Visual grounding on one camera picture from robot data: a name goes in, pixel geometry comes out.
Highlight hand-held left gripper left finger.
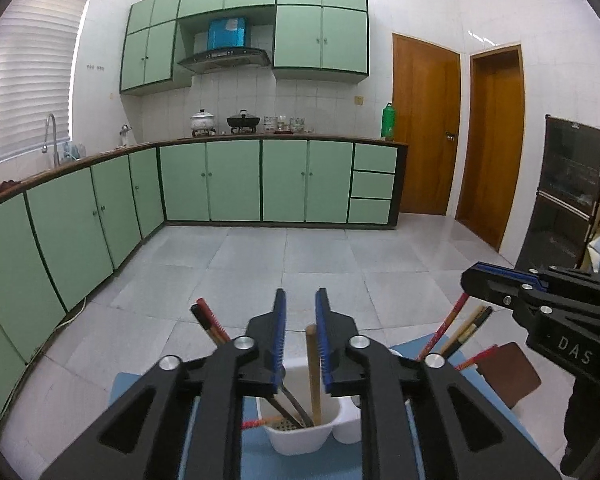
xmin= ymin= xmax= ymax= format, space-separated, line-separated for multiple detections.
xmin=40 ymin=287 xmax=288 ymax=480

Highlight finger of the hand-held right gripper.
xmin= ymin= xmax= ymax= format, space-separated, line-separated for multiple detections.
xmin=461 ymin=266 xmax=600 ymax=328
xmin=472 ymin=261 xmax=600 ymax=305

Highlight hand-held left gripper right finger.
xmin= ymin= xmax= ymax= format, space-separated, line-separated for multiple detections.
xmin=314 ymin=287 xmax=563 ymax=480

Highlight plain wooden chopstick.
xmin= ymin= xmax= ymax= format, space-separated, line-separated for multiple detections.
xmin=437 ymin=305 xmax=486 ymax=358
xmin=447 ymin=306 xmax=495 ymax=356
xmin=305 ymin=324 xmax=323 ymax=425

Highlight red patterned wooden chopstick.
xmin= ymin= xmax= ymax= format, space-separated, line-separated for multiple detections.
xmin=416 ymin=291 xmax=470 ymax=362
xmin=457 ymin=344 xmax=499 ymax=373
xmin=241 ymin=414 xmax=285 ymax=431
xmin=196 ymin=298 xmax=232 ymax=343

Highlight black chopstick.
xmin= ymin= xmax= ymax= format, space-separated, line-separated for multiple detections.
xmin=190 ymin=304 xmax=315 ymax=430

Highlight white two-compartment utensil holder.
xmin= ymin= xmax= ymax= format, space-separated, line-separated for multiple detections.
xmin=256 ymin=347 xmax=411 ymax=457

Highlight brown wooden chair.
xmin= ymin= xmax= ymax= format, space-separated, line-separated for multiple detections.
xmin=477 ymin=342 xmax=542 ymax=408

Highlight black glass-door cabinet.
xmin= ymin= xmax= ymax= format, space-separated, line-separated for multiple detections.
xmin=514 ymin=114 xmax=600 ymax=273

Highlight brown wooden door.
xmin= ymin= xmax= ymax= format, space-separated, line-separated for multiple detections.
xmin=455 ymin=44 xmax=526 ymax=252
xmin=391 ymin=32 xmax=462 ymax=217

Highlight blue tablecloth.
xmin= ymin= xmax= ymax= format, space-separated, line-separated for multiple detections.
xmin=109 ymin=332 xmax=548 ymax=480

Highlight green lower kitchen cabinets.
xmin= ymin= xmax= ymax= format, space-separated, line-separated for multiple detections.
xmin=0 ymin=139 xmax=408 ymax=423

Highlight green kitchen cabinets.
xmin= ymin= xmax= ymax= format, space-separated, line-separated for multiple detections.
xmin=0 ymin=139 xmax=408 ymax=423
xmin=120 ymin=0 xmax=370 ymax=96

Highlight green plastic bottle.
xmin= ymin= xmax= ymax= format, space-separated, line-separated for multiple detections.
xmin=381 ymin=102 xmax=396 ymax=142

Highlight black wok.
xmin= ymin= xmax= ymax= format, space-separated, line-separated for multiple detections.
xmin=226 ymin=109 xmax=261 ymax=134

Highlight white cooking pot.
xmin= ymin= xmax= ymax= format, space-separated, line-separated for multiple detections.
xmin=190 ymin=108 xmax=217 ymax=137

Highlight dark range hood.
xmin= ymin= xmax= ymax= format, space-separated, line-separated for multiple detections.
xmin=176 ymin=46 xmax=272 ymax=75

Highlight metal sink faucet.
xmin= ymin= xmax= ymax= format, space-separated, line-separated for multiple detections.
xmin=42 ymin=113 xmax=62 ymax=168

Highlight green upper kitchen cabinets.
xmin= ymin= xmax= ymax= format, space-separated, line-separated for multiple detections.
xmin=120 ymin=0 xmax=370 ymax=96

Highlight white window blinds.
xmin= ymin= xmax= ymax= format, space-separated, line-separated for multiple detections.
xmin=0 ymin=0 xmax=92 ymax=173

